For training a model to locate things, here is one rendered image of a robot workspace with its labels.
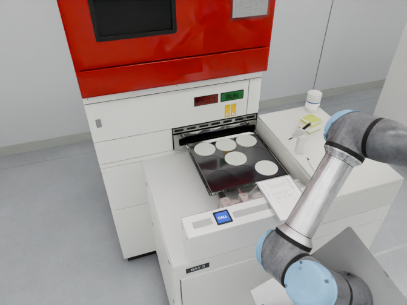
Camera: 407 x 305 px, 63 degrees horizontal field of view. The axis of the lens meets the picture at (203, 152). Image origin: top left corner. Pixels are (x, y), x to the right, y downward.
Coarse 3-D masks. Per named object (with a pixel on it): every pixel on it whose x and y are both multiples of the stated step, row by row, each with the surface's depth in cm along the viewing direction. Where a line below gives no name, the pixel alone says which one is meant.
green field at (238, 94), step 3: (225, 93) 156; (228, 93) 156; (231, 93) 157; (234, 93) 157; (237, 93) 158; (240, 93) 158; (222, 96) 156; (225, 96) 157; (228, 96) 157; (231, 96) 158; (234, 96) 158; (237, 96) 159; (240, 96) 159; (222, 99) 157; (225, 99) 158; (228, 99) 158; (231, 99) 159
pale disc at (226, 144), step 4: (220, 140) 163; (224, 140) 163; (228, 140) 163; (232, 140) 163; (216, 144) 161; (220, 144) 161; (224, 144) 161; (228, 144) 161; (232, 144) 161; (220, 148) 158; (224, 148) 158; (228, 148) 158; (232, 148) 158
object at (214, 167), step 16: (192, 144) 161; (256, 144) 161; (208, 160) 151; (224, 160) 151; (256, 160) 151; (272, 160) 151; (208, 176) 143; (224, 176) 143; (240, 176) 143; (256, 176) 143; (272, 176) 143
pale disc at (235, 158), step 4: (232, 152) 156; (236, 152) 156; (240, 152) 155; (228, 156) 153; (232, 156) 153; (236, 156) 153; (240, 156) 153; (244, 156) 153; (228, 160) 151; (232, 160) 151; (236, 160) 151; (240, 160) 151; (244, 160) 151; (232, 164) 149; (236, 164) 149; (240, 164) 149
